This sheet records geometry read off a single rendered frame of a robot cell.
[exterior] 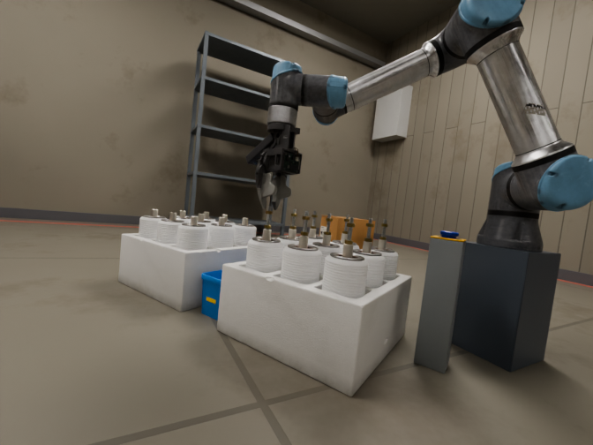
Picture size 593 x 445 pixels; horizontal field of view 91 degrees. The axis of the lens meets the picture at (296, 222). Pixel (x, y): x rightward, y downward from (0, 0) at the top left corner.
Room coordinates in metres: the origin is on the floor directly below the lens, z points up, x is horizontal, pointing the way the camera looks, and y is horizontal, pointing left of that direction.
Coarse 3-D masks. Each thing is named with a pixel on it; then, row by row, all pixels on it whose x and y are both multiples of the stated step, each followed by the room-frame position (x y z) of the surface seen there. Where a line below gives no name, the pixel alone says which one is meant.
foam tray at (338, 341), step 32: (224, 288) 0.74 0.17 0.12; (256, 288) 0.68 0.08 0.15; (288, 288) 0.63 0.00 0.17; (320, 288) 0.66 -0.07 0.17; (384, 288) 0.68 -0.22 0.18; (224, 320) 0.74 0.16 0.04; (256, 320) 0.68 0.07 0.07; (288, 320) 0.63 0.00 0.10; (320, 320) 0.58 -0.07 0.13; (352, 320) 0.54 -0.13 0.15; (384, 320) 0.66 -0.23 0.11; (288, 352) 0.62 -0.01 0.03; (320, 352) 0.58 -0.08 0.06; (352, 352) 0.54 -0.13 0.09; (384, 352) 0.69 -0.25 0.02; (352, 384) 0.53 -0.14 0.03
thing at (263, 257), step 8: (248, 248) 0.75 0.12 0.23; (256, 248) 0.73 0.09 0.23; (264, 248) 0.73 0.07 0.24; (272, 248) 0.73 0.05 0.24; (280, 248) 0.75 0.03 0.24; (248, 256) 0.75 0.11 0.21; (256, 256) 0.73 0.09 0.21; (264, 256) 0.73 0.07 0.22; (272, 256) 0.73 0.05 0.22; (280, 256) 0.75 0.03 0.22; (248, 264) 0.74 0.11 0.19; (256, 264) 0.73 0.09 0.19; (264, 264) 0.73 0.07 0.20; (272, 264) 0.73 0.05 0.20; (280, 264) 0.76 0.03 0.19; (264, 272) 0.73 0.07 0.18
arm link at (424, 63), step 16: (432, 48) 0.80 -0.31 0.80; (400, 64) 0.82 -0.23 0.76; (416, 64) 0.81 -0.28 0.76; (432, 64) 0.81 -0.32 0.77; (448, 64) 0.81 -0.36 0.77; (368, 80) 0.83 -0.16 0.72; (384, 80) 0.82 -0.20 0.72; (400, 80) 0.83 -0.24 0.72; (416, 80) 0.84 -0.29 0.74; (352, 96) 0.83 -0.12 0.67; (368, 96) 0.84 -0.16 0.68; (336, 112) 0.85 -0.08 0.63
